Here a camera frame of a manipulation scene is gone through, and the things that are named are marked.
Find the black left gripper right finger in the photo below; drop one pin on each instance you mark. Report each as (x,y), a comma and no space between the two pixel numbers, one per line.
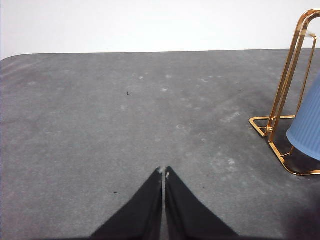
(187,215)

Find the blue ribbed cup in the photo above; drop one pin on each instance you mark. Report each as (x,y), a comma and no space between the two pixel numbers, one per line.
(307,130)

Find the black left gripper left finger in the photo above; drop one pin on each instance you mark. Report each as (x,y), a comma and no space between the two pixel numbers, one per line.
(142,215)

